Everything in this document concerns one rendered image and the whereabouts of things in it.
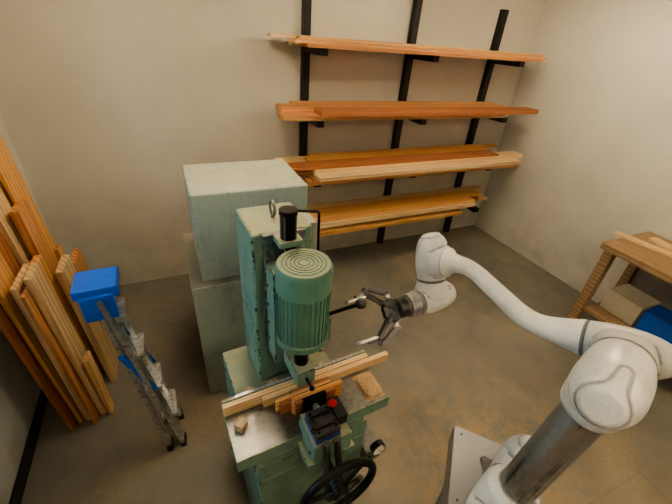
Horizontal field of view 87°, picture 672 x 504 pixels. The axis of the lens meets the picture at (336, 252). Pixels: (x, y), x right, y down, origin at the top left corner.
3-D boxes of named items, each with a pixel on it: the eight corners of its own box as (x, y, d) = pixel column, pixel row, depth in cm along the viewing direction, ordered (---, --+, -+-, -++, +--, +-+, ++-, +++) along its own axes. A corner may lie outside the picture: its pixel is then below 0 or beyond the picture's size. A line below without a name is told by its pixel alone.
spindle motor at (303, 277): (286, 363, 112) (286, 285, 96) (269, 327, 125) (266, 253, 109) (336, 346, 120) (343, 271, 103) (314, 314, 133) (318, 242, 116)
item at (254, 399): (224, 417, 126) (222, 409, 124) (223, 413, 128) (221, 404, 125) (366, 363, 152) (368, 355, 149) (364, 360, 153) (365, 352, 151)
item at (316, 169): (286, 290, 333) (285, -33, 207) (270, 259, 376) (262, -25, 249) (497, 246, 437) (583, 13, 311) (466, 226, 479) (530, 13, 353)
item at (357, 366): (263, 407, 131) (263, 401, 129) (262, 403, 132) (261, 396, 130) (387, 360, 154) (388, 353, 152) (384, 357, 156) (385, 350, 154)
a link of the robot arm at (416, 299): (407, 291, 131) (393, 295, 128) (421, 287, 123) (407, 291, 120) (414, 315, 129) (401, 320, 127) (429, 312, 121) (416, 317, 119)
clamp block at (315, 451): (312, 465, 118) (313, 450, 113) (297, 430, 127) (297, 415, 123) (351, 446, 124) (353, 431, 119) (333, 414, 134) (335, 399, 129)
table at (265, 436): (244, 503, 109) (243, 493, 106) (222, 419, 132) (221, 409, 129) (402, 425, 135) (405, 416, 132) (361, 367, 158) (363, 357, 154)
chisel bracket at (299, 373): (297, 390, 128) (297, 375, 124) (283, 362, 138) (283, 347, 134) (315, 383, 131) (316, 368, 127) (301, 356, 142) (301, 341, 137)
